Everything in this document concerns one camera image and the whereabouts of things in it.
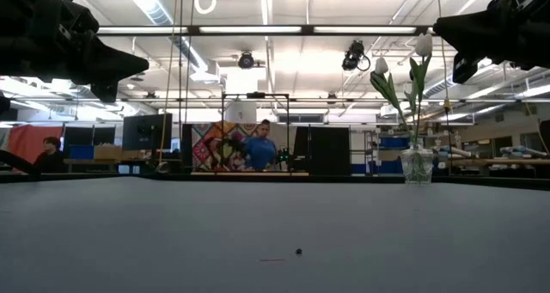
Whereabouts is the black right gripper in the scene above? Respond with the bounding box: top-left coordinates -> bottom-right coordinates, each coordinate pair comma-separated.
433,0 -> 534,84

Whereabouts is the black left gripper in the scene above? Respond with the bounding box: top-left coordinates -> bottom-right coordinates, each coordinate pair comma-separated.
46,0 -> 150,104

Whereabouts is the white artificial tulip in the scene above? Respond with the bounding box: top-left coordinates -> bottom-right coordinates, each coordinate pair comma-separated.
407,33 -> 434,147
374,56 -> 416,147

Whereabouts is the clear cut-glass vase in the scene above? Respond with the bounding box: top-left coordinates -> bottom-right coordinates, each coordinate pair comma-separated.
399,140 -> 434,185

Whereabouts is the black computer monitor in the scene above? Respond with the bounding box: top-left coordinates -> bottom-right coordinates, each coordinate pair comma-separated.
122,113 -> 173,151

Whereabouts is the black low partition panel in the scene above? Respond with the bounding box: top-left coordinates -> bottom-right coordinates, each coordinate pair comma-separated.
63,125 -> 117,147

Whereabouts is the cardboard box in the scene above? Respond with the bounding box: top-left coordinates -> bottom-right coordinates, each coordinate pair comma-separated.
93,144 -> 124,160

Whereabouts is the blue storage bin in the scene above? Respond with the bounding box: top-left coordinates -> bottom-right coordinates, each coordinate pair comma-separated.
68,145 -> 95,160

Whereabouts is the narrow black panel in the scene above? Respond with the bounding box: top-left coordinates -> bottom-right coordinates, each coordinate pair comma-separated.
180,124 -> 193,174

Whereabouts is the colourful patchwork quilt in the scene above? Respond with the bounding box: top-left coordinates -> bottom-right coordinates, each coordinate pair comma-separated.
191,121 -> 262,173

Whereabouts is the person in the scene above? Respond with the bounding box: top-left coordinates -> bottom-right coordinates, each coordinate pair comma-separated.
243,119 -> 278,172
33,136 -> 69,174

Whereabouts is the red cloth backdrop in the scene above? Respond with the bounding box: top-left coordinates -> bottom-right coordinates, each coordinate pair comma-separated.
7,125 -> 64,159

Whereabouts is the white cylinder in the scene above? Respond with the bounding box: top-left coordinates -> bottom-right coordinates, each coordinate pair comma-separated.
225,101 -> 258,125

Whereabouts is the blue shelf bin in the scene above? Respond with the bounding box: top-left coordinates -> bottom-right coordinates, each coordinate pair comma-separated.
380,137 -> 409,149

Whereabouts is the wooden workbench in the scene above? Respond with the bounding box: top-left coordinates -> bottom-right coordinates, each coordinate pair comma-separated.
446,157 -> 550,168

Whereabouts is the blue low cabinet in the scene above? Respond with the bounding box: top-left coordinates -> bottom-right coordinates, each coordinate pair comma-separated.
350,162 -> 403,175

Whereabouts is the background wooden table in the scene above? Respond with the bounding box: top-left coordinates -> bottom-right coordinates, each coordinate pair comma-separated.
191,171 -> 310,177

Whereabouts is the white backdrop sheet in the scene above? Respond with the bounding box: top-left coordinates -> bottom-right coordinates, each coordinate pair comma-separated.
274,121 -> 297,173

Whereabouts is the large black panel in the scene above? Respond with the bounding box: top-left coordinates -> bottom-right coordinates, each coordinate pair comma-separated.
296,126 -> 351,176

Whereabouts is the distant black frame beam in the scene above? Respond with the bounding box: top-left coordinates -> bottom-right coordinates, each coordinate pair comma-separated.
12,97 -> 550,104

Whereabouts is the yellow cable with connector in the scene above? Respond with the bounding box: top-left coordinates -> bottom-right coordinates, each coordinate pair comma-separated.
434,0 -> 453,174

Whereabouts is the yellow hanging cable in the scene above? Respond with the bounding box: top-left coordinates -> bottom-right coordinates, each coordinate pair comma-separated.
157,0 -> 180,164

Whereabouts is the black overhead frame beam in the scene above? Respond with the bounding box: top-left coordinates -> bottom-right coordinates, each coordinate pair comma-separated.
96,25 -> 436,37

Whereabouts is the white hanging ring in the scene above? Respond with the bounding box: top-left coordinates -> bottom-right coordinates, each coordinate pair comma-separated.
193,0 -> 218,15

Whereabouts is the ceiling camera with cable loop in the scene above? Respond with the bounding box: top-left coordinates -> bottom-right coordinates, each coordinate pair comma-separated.
342,39 -> 371,73

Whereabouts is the round black ceiling camera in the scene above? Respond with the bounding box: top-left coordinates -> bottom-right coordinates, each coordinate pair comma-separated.
238,51 -> 255,70

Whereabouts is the black metal frame rig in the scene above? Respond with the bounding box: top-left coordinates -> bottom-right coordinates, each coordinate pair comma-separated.
221,91 -> 291,174

